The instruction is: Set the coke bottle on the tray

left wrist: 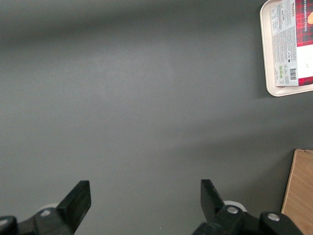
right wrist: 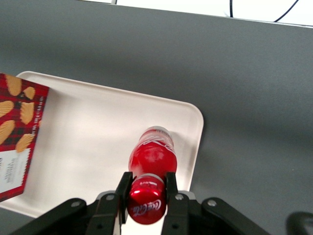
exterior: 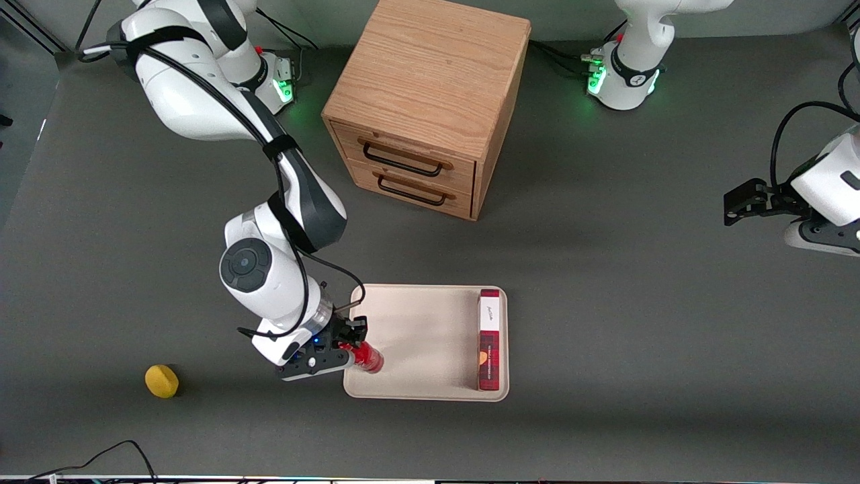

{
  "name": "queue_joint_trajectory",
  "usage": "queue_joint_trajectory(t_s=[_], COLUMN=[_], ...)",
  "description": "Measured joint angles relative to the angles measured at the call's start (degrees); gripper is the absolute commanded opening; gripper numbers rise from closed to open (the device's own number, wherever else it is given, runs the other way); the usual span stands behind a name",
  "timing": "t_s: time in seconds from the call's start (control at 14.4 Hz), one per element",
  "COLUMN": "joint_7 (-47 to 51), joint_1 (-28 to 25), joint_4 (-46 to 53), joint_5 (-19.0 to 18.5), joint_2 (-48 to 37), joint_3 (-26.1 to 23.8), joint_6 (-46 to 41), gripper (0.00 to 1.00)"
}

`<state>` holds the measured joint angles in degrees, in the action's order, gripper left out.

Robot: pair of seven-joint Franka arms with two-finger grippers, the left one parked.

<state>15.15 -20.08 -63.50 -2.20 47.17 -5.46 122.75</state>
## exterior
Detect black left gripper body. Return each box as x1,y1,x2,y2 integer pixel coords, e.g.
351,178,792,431
759,183,808,219

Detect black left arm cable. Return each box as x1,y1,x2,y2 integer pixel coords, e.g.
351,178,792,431
771,101,860,193

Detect yellow lemon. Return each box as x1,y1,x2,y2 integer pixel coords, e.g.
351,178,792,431
144,364,180,399

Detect black left base cables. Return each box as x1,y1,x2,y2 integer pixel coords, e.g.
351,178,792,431
529,39,605,77

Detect black cable at table edge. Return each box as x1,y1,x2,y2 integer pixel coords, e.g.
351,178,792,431
27,440,159,484

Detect red coke bottle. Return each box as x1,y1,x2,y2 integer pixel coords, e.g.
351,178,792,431
339,341,384,374

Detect wooden two-drawer cabinet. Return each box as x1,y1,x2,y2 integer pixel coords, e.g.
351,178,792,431
321,0,531,221

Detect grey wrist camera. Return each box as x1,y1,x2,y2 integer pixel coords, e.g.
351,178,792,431
275,348,355,382
784,220,860,257

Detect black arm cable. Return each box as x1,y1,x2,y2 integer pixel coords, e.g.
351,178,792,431
77,40,368,341
771,101,860,193

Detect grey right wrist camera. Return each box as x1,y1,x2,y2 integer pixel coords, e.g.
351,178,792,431
275,348,355,382

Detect beige plastic tray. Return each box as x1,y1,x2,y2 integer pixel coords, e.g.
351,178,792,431
343,284,510,402

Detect red tartan shortbread box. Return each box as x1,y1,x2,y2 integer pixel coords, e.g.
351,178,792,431
478,289,501,392

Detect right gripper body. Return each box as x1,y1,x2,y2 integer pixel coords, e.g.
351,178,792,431
252,315,351,367

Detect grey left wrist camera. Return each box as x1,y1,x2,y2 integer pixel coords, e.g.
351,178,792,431
784,220,860,257

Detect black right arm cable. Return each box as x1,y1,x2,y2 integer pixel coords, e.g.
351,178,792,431
77,40,368,341

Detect black right base cables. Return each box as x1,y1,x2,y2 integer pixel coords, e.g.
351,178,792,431
255,7,320,52

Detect black drawer handle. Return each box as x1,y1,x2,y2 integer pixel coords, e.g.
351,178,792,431
377,173,448,207
363,139,445,178

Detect black base cables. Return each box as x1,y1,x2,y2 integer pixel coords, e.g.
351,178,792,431
255,7,320,52
529,39,605,77

